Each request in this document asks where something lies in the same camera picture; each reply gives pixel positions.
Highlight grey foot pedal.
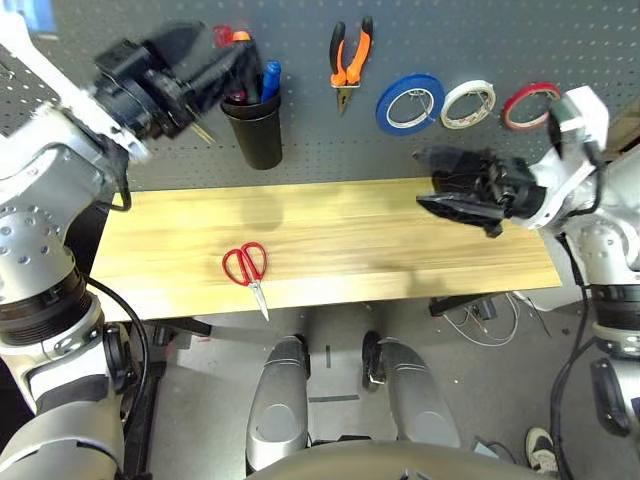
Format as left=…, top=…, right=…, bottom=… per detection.
left=472, top=437, right=501, bottom=459

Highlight silver robot leg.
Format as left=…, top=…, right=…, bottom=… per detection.
left=362, top=329, right=461, bottom=449
left=245, top=335, right=311, bottom=471

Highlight red handled screwdriver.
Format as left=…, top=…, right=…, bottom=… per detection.
left=213, top=24, right=249, bottom=104

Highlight blue plastic bin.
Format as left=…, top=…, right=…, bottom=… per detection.
left=19, top=0, right=57, bottom=32

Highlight red handled scissors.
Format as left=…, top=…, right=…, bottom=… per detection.
left=222, top=241, right=271, bottom=322

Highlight black plastic cup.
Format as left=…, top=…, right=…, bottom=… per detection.
left=220, top=92, right=284, bottom=171

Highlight silver left robot leg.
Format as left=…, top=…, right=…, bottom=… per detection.
left=245, top=335, right=311, bottom=471

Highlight red tape roll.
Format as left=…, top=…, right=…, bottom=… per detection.
left=501, top=82, right=562, bottom=133

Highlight blue tape roll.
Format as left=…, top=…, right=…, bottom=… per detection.
left=375, top=73, right=446, bottom=137

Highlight white tape roll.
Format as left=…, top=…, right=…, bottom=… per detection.
left=439, top=79, right=498, bottom=130

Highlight black white shoe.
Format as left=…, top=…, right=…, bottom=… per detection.
left=524, top=427, right=559, bottom=474

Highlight grey robot torso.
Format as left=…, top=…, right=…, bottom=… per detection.
left=259, top=439, right=531, bottom=480

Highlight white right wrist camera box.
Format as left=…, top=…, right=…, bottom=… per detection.
left=522, top=85, right=612, bottom=231

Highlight blue marker pen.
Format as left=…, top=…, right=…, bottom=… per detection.
left=261, top=60, right=282, bottom=104

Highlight black table leg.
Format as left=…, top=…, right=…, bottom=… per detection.
left=428, top=294, right=496, bottom=317

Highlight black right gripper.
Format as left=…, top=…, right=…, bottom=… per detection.
left=412, top=145, right=549, bottom=239

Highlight metal pegboard hook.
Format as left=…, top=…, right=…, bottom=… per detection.
left=462, top=89, right=494, bottom=119
left=407, top=89, right=436, bottom=124

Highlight dark grey pegboard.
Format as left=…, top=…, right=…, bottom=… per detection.
left=0, top=0, right=640, bottom=191

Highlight orange black pliers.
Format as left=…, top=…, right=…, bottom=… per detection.
left=328, top=15, right=375, bottom=116

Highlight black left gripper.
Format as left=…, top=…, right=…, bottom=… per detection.
left=92, top=20, right=259, bottom=144

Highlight black rectangular box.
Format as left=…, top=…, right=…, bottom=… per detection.
left=430, top=169, right=481, bottom=196

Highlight black table foot bar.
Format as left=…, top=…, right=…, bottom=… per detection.
left=149, top=317, right=212, bottom=337

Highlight silver right robot leg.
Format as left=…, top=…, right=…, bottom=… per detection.
left=362, top=329, right=461, bottom=449

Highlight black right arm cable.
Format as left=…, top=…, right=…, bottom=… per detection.
left=549, top=234, right=601, bottom=480

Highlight white floor cable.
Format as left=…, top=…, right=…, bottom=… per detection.
left=442, top=292, right=522, bottom=347

